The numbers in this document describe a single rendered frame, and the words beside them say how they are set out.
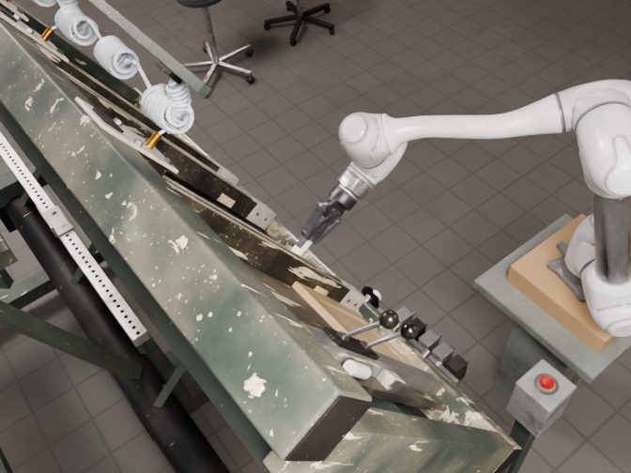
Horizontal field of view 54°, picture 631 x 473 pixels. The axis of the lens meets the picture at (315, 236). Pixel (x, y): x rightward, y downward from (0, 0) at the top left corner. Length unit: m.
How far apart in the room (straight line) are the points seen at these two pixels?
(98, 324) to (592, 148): 1.70
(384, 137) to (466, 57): 3.19
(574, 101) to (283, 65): 3.21
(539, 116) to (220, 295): 1.08
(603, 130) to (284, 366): 1.04
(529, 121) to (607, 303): 0.61
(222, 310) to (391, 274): 2.49
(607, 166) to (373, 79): 3.08
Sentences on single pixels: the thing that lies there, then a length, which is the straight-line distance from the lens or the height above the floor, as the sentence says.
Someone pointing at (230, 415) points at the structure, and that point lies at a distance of 1.00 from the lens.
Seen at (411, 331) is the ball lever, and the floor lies 1.46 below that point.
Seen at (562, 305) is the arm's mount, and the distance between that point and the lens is 2.20.
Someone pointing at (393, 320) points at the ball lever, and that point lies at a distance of 1.20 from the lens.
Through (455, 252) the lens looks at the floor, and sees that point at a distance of 3.34.
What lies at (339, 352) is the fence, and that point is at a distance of 1.23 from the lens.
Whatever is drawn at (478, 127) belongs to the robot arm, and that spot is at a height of 1.55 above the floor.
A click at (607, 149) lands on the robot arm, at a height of 1.62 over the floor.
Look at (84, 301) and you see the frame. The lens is 2.46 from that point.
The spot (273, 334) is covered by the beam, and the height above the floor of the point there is 1.96.
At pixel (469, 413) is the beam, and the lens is 1.87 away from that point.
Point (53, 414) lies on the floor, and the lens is 3.14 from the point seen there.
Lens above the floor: 2.57
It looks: 49 degrees down
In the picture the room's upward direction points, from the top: 6 degrees counter-clockwise
